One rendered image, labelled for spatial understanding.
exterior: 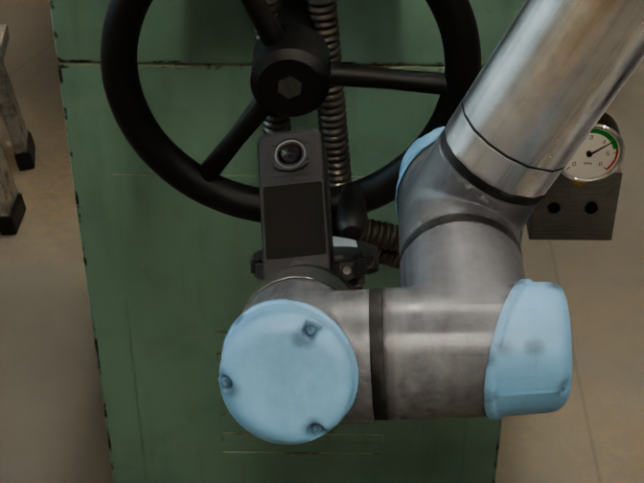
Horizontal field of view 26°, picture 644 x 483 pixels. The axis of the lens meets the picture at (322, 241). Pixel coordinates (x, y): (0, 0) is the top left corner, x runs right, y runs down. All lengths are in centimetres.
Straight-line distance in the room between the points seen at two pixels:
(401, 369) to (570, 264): 146
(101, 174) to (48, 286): 83
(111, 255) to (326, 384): 70
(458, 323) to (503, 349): 3
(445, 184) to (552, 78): 10
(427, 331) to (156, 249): 68
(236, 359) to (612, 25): 27
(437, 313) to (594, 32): 18
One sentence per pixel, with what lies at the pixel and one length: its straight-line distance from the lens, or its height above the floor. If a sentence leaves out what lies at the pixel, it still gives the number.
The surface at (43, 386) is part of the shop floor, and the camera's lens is 200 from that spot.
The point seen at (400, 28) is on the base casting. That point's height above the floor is 75.
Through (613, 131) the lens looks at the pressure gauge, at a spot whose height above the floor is 68.
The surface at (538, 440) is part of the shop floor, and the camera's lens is 191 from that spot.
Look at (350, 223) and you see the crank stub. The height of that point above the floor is 71.
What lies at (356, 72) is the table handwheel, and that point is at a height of 81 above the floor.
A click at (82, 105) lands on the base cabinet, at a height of 67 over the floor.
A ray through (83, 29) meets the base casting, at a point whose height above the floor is 75.
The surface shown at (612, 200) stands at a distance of 134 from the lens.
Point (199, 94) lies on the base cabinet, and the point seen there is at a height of 68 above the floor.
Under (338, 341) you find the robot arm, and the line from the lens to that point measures 74.
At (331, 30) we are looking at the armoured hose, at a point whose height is 81.
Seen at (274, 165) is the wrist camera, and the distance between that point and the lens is 94.
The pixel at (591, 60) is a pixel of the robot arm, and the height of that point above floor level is 96.
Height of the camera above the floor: 136
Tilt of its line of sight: 38 degrees down
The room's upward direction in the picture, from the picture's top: straight up
